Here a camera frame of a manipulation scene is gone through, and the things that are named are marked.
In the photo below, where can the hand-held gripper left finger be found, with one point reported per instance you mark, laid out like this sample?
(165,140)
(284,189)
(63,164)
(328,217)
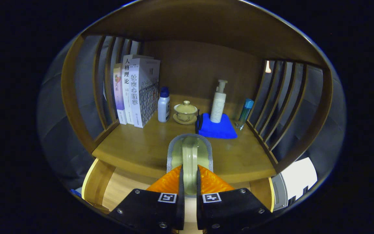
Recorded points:
(181,208)

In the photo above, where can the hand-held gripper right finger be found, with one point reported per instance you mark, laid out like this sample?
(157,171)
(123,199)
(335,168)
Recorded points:
(199,208)

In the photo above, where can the pale green scrub brush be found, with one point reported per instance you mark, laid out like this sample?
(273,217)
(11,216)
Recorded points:
(190,159)

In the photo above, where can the wooden drawer with black knob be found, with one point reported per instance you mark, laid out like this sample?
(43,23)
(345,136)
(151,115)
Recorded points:
(122,185)

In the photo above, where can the wooden countertop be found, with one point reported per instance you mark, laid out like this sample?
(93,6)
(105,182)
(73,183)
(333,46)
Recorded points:
(135,146)

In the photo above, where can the white metal cabinet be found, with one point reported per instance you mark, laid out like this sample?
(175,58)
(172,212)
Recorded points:
(295,177)

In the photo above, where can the wooden cabinet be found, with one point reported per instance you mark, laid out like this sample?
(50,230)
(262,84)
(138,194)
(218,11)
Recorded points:
(200,65)

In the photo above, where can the blue folded cloth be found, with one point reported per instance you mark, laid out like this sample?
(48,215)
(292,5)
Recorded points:
(218,130)

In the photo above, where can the yellow lidded teacup with saucer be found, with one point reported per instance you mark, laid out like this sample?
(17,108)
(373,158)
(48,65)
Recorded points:
(185,112)

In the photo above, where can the white bottle with blue cap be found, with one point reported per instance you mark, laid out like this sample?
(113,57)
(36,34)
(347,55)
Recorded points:
(163,109)

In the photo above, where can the white pump bottle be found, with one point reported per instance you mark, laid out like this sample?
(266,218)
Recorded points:
(218,105)

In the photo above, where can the clear bottle with teal cap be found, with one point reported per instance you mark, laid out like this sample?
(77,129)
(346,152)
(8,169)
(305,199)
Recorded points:
(246,112)

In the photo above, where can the purple book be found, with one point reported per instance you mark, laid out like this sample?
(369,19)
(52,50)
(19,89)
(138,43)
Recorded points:
(118,94)

